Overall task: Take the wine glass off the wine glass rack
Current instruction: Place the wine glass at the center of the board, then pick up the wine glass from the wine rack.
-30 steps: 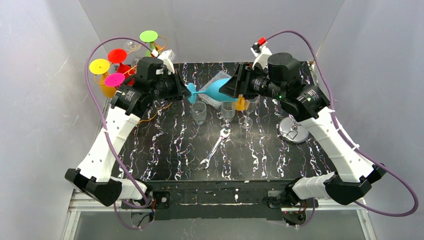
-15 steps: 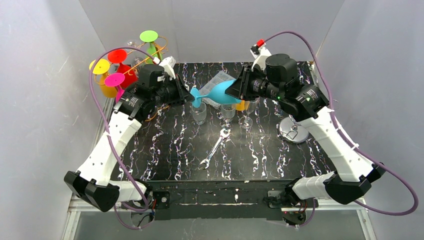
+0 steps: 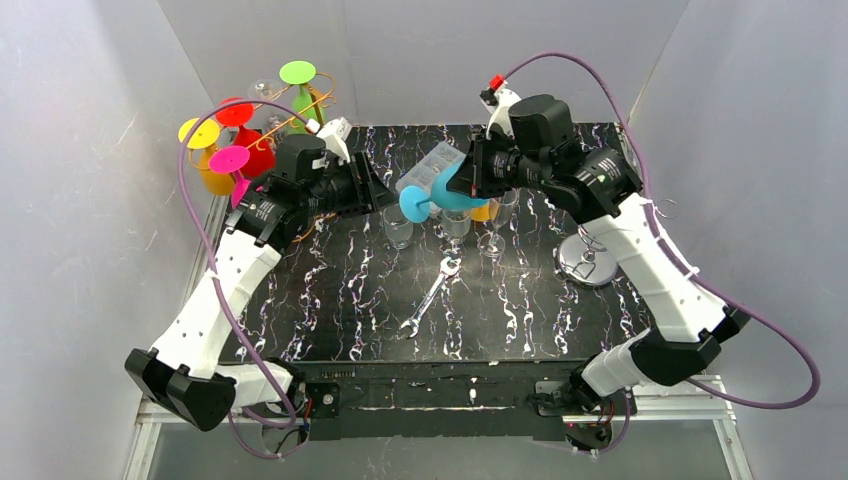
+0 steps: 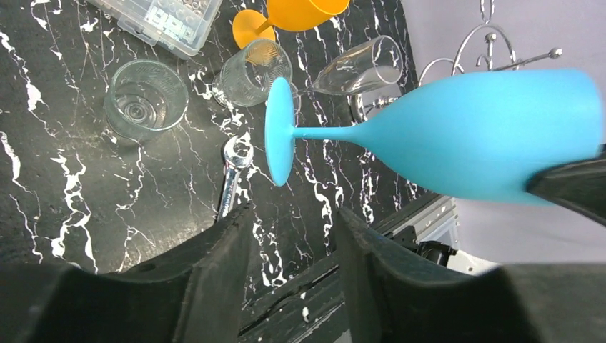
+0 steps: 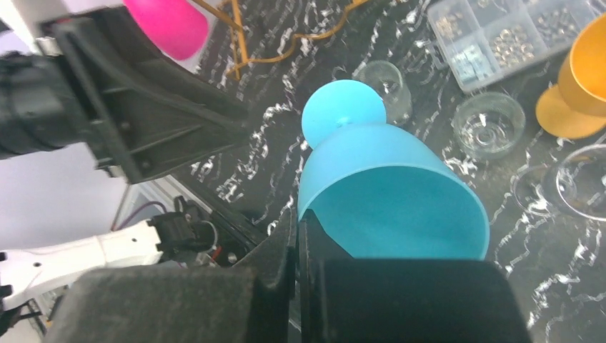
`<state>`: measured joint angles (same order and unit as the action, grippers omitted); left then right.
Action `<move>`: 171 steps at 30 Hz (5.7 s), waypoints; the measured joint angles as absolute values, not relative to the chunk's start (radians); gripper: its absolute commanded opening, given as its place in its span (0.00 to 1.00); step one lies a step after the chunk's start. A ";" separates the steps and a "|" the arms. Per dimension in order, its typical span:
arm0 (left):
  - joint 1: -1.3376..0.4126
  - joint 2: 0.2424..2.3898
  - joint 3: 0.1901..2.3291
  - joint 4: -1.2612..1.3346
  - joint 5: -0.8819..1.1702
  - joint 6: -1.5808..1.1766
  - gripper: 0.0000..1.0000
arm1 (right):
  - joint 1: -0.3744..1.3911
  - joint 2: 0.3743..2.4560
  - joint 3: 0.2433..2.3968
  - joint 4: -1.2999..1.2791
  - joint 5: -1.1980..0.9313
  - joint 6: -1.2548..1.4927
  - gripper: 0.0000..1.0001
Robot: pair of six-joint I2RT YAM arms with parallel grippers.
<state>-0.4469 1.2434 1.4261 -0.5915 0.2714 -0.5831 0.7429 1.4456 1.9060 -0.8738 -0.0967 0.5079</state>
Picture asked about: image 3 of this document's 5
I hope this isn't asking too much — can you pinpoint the clear champagne flute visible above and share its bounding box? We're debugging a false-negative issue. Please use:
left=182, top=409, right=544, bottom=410
left=477, top=189, right=519, bottom=258

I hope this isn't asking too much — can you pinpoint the orange glass yellow base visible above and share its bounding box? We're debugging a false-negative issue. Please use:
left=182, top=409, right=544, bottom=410
left=470, top=198, right=499, bottom=223

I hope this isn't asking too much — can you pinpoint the clear stemless glass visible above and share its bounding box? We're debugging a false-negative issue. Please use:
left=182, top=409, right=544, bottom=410
left=441, top=209, right=471, bottom=245

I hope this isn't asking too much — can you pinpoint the blue wine glass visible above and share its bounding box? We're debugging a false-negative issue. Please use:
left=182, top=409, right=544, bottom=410
left=398, top=162, right=488, bottom=223

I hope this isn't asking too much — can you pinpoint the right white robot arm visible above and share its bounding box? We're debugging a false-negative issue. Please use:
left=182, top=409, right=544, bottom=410
left=447, top=76, right=748, bottom=409

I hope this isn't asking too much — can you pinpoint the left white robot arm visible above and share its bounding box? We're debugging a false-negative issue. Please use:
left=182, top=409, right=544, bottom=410
left=124, top=117, right=396, bottom=431

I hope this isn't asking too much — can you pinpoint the clear tumbler glass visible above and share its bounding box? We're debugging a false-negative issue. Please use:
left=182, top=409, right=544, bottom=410
left=381, top=204, right=414, bottom=250

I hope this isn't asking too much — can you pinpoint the red wine glass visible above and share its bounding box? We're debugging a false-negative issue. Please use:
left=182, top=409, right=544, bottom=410
left=215, top=103, right=275, bottom=178

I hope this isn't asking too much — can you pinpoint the clear wine glass rear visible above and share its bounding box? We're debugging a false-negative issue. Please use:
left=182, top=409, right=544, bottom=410
left=247, top=79, right=287, bottom=133

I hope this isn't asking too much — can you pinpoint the pink wine glass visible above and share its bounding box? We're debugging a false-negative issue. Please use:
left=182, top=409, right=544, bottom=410
left=208, top=145, right=250, bottom=209

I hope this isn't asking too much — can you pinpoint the green wine glass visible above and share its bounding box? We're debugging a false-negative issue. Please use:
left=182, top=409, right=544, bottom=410
left=279, top=60, right=325, bottom=126

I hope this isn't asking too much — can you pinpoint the clear plastic screw box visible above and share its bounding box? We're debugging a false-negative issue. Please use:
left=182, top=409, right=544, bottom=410
left=396, top=141, right=465, bottom=197

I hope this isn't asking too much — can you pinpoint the silver combination wrench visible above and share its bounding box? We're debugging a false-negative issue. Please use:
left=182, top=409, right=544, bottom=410
left=399, top=258, right=461, bottom=339

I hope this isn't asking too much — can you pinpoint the orange glass yellow foot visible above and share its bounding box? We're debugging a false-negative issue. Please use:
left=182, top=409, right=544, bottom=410
left=187, top=119, right=235, bottom=197

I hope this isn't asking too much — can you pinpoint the gold wire glass rack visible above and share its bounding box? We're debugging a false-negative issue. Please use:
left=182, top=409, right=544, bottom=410
left=210, top=71, right=336, bottom=152

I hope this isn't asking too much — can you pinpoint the silver wire glass rack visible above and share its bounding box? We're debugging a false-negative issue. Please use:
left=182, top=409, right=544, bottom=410
left=555, top=193, right=692, bottom=295

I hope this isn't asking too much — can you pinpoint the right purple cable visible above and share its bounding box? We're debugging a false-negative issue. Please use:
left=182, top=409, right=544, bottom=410
left=504, top=51, right=821, bottom=461

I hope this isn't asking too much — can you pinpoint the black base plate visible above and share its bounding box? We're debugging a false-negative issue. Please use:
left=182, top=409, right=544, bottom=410
left=241, top=367, right=637, bottom=444

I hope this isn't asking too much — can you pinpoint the aluminium frame rail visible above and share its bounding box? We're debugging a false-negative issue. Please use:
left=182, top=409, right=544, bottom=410
left=124, top=192, right=753, bottom=480

